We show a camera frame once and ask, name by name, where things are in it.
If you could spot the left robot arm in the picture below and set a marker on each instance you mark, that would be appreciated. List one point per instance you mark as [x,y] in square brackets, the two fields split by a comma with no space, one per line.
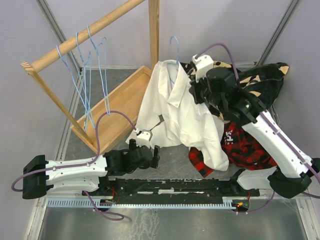
[89,174]

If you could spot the blue wire hanger front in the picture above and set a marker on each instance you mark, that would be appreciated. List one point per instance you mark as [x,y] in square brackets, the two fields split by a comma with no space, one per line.
[75,82]

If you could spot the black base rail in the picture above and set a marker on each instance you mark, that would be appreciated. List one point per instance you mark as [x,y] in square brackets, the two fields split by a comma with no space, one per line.
[170,191]

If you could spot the black beige floral blanket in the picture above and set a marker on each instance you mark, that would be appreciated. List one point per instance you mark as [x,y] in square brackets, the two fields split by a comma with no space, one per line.
[258,89]

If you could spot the wooden clothes rack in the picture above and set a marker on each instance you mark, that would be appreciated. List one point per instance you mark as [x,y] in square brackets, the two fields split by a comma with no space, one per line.
[126,98]

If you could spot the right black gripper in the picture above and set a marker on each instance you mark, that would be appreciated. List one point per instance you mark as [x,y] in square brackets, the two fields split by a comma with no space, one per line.
[195,88]

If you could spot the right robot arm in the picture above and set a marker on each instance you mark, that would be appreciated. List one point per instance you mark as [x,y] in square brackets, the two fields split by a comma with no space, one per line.
[295,169]

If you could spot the white shirt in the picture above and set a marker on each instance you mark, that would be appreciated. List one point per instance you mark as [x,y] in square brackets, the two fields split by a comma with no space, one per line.
[168,110]

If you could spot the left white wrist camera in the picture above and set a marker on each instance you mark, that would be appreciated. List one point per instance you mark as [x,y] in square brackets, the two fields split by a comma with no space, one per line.
[143,137]

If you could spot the red black plaid shirt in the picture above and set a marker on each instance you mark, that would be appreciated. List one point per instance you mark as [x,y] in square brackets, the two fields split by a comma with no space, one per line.
[224,145]

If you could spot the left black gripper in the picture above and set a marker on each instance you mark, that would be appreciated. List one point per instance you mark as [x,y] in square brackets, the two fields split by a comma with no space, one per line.
[154,162]

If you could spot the grey slotted cable duct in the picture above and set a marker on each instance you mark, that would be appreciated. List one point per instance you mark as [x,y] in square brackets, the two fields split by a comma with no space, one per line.
[84,202]

